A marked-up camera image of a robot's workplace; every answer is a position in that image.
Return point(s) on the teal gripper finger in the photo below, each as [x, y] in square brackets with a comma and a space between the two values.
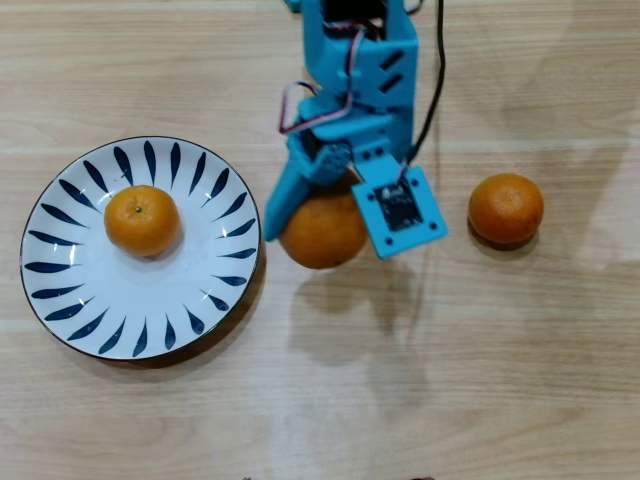
[287, 195]

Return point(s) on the large oval orange fruit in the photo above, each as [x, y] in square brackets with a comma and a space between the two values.
[325, 235]

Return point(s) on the small light orange mandarin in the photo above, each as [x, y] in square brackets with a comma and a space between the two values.
[142, 222]

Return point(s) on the small deep orange mandarin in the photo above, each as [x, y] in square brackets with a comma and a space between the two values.
[505, 210]

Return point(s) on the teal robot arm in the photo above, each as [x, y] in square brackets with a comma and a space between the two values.
[330, 60]

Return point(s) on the teal robot base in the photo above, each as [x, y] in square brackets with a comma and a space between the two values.
[292, 4]

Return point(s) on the white plate blue leaf pattern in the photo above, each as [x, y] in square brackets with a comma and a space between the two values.
[150, 300]

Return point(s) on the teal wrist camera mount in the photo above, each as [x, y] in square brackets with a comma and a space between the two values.
[390, 240]

